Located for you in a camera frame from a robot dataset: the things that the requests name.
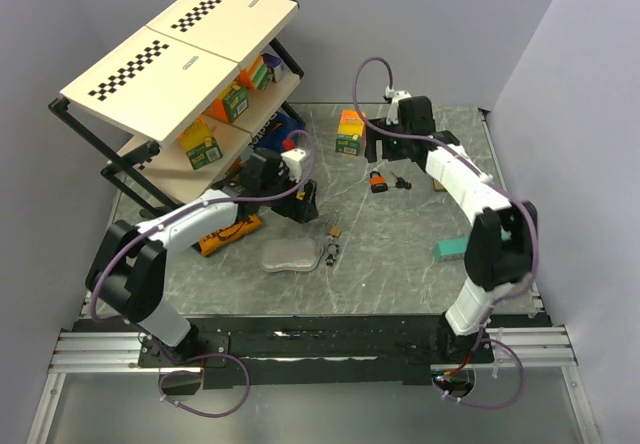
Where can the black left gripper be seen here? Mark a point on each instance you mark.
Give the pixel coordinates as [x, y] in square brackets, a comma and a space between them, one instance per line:
[301, 211]

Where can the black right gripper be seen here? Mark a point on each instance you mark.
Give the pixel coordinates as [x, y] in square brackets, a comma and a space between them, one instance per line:
[370, 139]

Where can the orange black padlock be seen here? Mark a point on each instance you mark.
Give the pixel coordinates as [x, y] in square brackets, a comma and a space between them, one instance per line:
[377, 182]

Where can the small brass padlock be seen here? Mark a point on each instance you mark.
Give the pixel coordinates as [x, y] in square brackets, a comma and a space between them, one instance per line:
[334, 229]

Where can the grey figurine keychain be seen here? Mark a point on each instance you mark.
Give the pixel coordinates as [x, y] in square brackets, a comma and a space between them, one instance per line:
[333, 251]

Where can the black keys of orange padlock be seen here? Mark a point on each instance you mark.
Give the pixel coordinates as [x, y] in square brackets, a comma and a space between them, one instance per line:
[401, 183]

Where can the large brass padlock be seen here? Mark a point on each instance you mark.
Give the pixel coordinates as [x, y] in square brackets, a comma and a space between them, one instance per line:
[438, 187]

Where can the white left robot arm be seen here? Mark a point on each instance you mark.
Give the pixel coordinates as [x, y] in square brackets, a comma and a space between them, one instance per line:
[128, 272]

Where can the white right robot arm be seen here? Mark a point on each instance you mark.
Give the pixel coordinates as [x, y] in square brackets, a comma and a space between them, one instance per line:
[499, 252]

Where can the blue snack bag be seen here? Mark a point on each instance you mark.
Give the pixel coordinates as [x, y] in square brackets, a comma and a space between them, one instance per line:
[275, 132]

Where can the orange green box on table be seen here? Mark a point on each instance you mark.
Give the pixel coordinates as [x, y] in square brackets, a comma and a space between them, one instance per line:
[350, 136]

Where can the yellow green box lower shelf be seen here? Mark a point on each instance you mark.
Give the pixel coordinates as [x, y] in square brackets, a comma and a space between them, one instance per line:
[199, 144]

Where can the orange green box middle shelf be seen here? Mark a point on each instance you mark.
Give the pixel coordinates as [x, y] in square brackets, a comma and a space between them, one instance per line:
[230, 104]

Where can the orange green box shelf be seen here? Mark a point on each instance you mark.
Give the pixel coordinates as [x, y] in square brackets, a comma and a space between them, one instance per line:
[230, 104]
[257, 76]

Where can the orange snack bag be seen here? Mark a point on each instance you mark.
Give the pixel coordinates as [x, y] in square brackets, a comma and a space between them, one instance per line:
[211, 243]

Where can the silver glitter sponge pad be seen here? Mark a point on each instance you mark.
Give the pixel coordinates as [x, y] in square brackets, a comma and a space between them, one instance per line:
[290, 255]

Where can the orange green box upper shelf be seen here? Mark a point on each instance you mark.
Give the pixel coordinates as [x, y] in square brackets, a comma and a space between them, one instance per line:
[257, 76]

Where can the purple white small box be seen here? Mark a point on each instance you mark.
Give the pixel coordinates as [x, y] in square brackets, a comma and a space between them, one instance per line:
[275, 66]

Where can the beige two-tier shelf rack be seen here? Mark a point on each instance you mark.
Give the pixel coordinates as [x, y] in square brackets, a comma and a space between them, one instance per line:
[132, 105]

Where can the teal rectangular box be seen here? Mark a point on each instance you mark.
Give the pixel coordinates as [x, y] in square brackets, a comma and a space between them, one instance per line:
[455, 249]

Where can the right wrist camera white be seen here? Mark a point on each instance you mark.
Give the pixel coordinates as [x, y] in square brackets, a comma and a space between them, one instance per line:
[393, 98]

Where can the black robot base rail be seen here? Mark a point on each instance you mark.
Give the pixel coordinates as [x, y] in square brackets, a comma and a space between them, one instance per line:
[233, 350]

